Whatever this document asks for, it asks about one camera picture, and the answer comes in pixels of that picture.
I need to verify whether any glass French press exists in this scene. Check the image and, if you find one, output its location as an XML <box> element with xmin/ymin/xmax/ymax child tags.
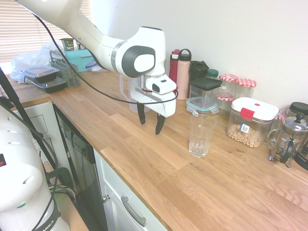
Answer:
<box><xmin>267</xmin><ymin>113</ymin><xmax>308</xmax><ymax>168</ymax></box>

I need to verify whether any white plastic bag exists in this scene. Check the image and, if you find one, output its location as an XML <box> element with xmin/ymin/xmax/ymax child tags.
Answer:
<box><xmin>10</xmin><ymin>40</ymin><xmax>66</xmax><ymax>84</ymax></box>

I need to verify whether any red water bottle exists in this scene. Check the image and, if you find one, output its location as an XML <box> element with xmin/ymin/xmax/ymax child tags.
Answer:
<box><xmin>168</xmin><ymin>49</ymin><xmax>181</xmax><ymax>84</ymax></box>

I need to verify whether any jar with green lid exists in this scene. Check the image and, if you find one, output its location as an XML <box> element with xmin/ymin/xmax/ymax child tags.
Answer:
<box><xmin>206</xmin><ymin>68</ymin><xmax>220</xmax><ymax>81</ymax></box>

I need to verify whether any cereal container with white lid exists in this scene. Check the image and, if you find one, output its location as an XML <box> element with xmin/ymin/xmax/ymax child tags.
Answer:
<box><xmin>226</xmin><ymin>97</ymin><xmax>280</xmax><ymax>149</ymax></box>

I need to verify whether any beige window blind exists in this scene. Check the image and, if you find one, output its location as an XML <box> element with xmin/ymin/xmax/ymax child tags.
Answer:
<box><xmin>0</xmin><ymin>0</ymin><xmax>93</xmax><ymax>64</ymax></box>

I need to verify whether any coloured wire bundle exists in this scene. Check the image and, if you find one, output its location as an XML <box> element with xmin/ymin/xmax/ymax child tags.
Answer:
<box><xmin>48</xmin><ymin>183</ymin><xmax>79</xmax><ymax>205</ymax></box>

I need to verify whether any glass container with teal lid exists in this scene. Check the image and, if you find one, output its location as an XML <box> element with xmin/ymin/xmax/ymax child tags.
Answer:
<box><xmin>185</xmin><ymin>96</ymin><xmax>220</xmax><ymax>116</ymax></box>

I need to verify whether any black shaker bottle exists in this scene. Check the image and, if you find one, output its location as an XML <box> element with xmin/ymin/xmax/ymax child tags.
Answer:
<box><xmin>190</xmin><ymin>60</ymin><xmax>209</xmax><ymax>81</ymax></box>

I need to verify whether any black food container clear lid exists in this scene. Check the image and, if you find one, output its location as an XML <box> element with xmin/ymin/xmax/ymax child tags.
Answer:
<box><xmin>28</xmin><ymin>77</ymin><xmax>68</xmax><ymax>94</ymax></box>
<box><xmin>19</xmin><ymin>64</ymin><xmax>60</xmax><ymax>84</ymax></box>

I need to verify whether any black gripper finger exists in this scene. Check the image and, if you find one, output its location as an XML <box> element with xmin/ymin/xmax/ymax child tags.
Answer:
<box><xmin>137</xmin><ymin>102</ymin><xmax>147</xmax><ymax>125</ymax></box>
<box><xmin>154</xmin><ymin>113</ymin><xmax>167</xmax><ymax>136</ymax></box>

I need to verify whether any clear zip bag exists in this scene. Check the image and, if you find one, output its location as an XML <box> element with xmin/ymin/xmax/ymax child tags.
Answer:
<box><xmin>85</xmin><ymin>61</ymin><xmax>109</xmax><ymax>73</ymax></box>

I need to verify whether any green clamp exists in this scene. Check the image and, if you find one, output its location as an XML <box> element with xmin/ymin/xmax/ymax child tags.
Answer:
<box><xmin>46</xmin><ymin>167</ymin><xmax>77</xmax><ymax>191</ymax></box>

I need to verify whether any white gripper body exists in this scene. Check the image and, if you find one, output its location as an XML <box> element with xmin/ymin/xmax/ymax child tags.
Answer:
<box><xmin>129</xmin><ymin>81</ymin><xmax>177</xmax><ymax>118</ymax></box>

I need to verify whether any clear drinking glass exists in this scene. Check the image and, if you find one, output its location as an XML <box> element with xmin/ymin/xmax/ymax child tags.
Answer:
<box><xmin>188</xmin><ymin>114</ymin><xmax>218</xmax><ymax>158</ymax></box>

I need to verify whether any white drawer cabinet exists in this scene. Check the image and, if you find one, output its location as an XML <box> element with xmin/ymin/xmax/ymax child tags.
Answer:
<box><xmin>93</xmin><ymin>149</ymin><xmax>169</xmax><ymax>231</ymax></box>

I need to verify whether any clear glass mug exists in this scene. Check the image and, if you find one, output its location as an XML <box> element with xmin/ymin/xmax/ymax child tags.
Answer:
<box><xmin>266</xmin><ymin>108</ymin><xmax>293</xmax><ymax>150</ymax></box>

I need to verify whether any grey cutlery basket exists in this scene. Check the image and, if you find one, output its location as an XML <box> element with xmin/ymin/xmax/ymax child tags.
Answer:
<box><xmin>49</xmin><ymin>50</ymin><xmax>82</xmax><ymax>88</ymax></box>

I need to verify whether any black dishwasher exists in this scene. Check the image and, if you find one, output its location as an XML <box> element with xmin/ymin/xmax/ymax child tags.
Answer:
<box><xmin>53</xmin><ymin>103</ymin><xmax>108</xmax><ymax>231</ymax></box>

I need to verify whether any green yogurt cup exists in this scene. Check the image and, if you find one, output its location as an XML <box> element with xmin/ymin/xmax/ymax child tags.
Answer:
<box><xmin>60</xmin><ymin>38</ymin><xmax>75</xmax><ymax>52</ymax></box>

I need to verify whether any pink bottle with black lid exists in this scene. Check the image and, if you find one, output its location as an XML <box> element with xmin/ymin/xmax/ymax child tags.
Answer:
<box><xmin>176</xmin><ymin>48</ymin><xmax>193</xmax><ymax>101</ymax></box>

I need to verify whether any teal bread box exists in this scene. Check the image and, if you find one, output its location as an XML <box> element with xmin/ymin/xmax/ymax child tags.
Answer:
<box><xmin>64</xmin><ymin>48</ymin><xmax>97</xmax><ymax>73</ymax></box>

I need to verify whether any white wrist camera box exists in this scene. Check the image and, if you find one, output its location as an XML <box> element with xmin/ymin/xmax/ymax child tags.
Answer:
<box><xmin>145</xmin><ymin>74</ymin><xmax>178</xmax><ymax>95</ymax></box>

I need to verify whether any square canister with black lid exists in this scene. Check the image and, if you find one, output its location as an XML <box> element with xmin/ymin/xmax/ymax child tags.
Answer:
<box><xmin>188</xmin><ymin>77</ymin><xmax>223</xmax><ymax>102</ymax></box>

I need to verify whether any metal drawer handle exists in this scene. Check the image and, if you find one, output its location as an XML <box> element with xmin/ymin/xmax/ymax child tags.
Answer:
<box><xmin>120</xmin><ymin>195</ymin><xmax>147</xmax><ymax>227</ymax></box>

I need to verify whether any translucent plastic pitcher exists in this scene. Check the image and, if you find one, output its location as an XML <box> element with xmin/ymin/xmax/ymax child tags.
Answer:
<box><xmin>119</xmin><ymin>73</ymin><xmax>151</xmax><ymax>114</ymax></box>

